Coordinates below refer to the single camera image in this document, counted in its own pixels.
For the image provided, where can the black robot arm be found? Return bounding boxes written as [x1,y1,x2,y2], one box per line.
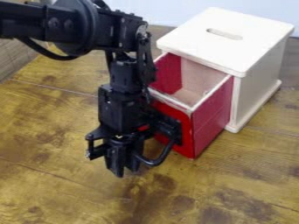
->
[0,0,156,177]

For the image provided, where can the black metal drawer handle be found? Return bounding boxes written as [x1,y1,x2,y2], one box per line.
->
[132,112,184,167]

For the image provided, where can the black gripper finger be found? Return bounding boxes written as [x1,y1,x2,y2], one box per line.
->
[104,141,126,178]
[125,137,145,172]

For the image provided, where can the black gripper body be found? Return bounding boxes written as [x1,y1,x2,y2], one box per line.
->
[85,84,148,160]

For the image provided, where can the black cable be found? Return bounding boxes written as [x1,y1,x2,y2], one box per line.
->
[16,36,80,61]

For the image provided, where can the white wooden box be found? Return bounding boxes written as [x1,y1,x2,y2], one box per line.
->
[156,7,295,133]

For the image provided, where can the red drawer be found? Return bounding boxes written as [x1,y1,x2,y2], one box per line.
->
[149,53,233,158]

